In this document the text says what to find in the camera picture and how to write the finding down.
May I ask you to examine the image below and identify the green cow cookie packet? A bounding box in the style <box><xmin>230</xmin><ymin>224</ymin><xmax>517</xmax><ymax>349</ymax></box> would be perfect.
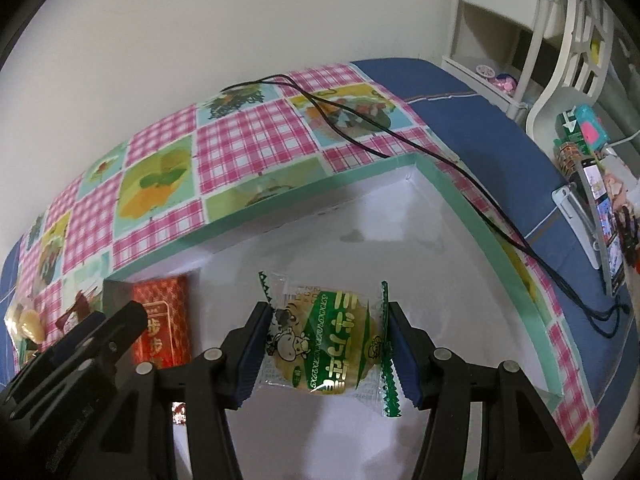
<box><xmin>258</xmin><ymin>271</ymin><xmax>401</xmax><ymax>418</ymax></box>

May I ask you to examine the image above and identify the white round bun packet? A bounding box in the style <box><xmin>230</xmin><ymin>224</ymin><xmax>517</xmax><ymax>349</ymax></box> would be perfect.
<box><xmin>4</xmin><ymin>297</ymin><xmax>46</xmax><ymax>347</ymax></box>

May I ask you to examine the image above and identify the red gold snack packet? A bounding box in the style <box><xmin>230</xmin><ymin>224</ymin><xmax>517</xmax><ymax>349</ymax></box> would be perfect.
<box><xmin>132</xmin><ymin>275</ymin><xmax>192</xmax><ymax>370</ymax></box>

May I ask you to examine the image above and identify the red crinkled snack packet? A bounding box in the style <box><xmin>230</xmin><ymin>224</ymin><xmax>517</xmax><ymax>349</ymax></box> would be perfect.
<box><xmin>55</xmin><ymin>292</ymin><xmax>91</xmax><ymax>334</ymax></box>

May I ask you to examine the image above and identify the white teal-rimmed box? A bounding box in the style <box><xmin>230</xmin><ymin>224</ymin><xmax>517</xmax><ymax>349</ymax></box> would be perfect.
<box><xmin>104</xmin><ymin>155</ymin><xmax>563</xmax><ymax>479</ymax></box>

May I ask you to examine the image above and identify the phone on white stand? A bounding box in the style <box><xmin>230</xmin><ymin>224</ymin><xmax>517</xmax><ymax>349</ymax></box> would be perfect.
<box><xmin>551</xmin><ymin>158</ymin><xmax>625</xmax><ymax>297</ymax></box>

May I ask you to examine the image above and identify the pink checkered tablecloth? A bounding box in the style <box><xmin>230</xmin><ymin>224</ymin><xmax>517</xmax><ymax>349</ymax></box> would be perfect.
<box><xmin>1</xmin><ymin>58</ymin><xmax>600</xmax><ymax>462</ymax></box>

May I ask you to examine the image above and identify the white chair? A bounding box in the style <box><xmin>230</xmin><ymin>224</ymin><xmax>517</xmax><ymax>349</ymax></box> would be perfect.
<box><xmin>526</xmin><ymin>0</ymin><xmax>615</xmax><ymax>156</ymax></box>

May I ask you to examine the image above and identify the white shelf unit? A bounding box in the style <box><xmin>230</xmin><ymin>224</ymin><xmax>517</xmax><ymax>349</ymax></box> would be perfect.
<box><xmin>440</xmin><ymin>0</ymin><xmax>565</xmax><ymax>125</ymax></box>

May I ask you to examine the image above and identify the black cable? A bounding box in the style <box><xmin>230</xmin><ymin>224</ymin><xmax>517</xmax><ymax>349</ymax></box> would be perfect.
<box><xmin>219</xmin><ymin>72</ymin><xmax>633</xmax><ymax>337</ymax></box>

